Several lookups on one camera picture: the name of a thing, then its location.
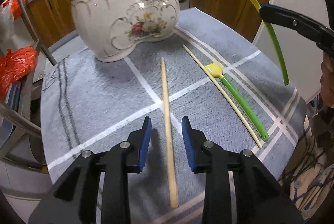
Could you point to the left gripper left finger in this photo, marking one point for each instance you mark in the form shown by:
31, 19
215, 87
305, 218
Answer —
73, 198

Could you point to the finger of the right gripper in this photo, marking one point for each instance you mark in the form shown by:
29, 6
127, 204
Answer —
305, 26

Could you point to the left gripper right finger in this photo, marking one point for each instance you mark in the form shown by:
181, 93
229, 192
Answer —
237, 185

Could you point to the green yellow tulip utensil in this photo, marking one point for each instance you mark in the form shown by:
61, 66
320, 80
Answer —
276, 44
217, 72

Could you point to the wooden chopstick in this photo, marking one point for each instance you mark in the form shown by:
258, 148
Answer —
225, 95
169, 140

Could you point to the person right hand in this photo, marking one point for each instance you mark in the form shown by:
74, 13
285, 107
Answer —
327, 81

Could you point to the metal storage shelf rack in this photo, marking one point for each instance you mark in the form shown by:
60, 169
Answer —
18, 90

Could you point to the grey striped table cloth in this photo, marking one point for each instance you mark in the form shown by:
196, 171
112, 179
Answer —
94, 105

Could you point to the red plastic bag lower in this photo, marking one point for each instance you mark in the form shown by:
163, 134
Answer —
16, 65

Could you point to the red plastic bag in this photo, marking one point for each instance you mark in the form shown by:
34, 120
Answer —
15, 7
16, 65

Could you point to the white ceramic double utensil holder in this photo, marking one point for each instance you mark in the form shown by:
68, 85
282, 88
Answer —
112, 29

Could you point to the red plastic bag upper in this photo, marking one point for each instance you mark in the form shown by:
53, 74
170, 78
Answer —
15, 7

